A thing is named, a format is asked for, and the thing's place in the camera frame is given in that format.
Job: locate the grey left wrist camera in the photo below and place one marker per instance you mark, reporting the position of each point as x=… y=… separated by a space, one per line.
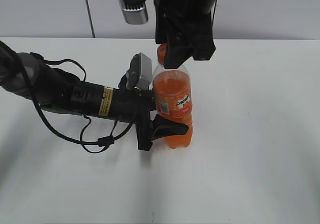
x=139 y=75

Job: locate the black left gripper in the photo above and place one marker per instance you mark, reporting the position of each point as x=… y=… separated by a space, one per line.
x=133 y=107

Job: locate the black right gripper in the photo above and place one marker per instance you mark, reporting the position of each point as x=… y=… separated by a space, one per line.
x=187 y=27

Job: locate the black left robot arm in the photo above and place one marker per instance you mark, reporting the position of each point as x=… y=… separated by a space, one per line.
x=54 y=90

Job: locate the orange soda bottle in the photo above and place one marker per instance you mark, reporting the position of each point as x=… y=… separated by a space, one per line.
x=172 y=90

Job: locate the orange bottle cap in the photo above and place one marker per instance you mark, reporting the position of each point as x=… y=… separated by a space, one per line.
x=161 y=53

